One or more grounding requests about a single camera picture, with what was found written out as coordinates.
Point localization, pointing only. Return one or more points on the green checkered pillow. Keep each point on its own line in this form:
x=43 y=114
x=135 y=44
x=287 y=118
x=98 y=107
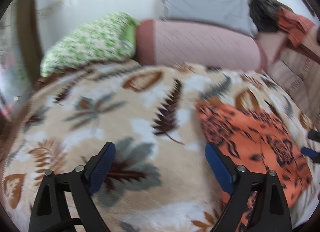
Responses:
x=109 y=38

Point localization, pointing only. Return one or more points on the striped beige pillow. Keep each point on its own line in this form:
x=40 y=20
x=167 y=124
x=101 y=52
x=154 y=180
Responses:
x=298 y=75

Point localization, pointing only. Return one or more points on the leaf pattern blanket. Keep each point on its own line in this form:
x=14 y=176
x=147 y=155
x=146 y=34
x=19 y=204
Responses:
x=160 y=179

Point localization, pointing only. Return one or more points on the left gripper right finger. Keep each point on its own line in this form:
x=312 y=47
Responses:
x=270 y=210

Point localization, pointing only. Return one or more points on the black furry cloth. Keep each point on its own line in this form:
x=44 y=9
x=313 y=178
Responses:
x=264 y=14

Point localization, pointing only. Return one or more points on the orange cloth pile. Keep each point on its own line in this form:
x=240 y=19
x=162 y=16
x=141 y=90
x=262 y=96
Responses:
x=296 y=26

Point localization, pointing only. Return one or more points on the orange floral blouse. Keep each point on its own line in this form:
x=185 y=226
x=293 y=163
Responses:
x=260 y=141

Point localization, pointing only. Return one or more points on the wooden stained glass door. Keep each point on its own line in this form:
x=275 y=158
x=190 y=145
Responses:
x=20 y=57

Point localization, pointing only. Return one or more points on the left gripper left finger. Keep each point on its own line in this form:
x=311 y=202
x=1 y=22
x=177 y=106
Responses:
x=64 y=201

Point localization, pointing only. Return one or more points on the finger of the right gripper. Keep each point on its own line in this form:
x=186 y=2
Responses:
x=312 y=154
x=314 y=135

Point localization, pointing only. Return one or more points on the grey pillow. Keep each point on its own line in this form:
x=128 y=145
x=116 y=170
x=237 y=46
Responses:
x=230 y=14

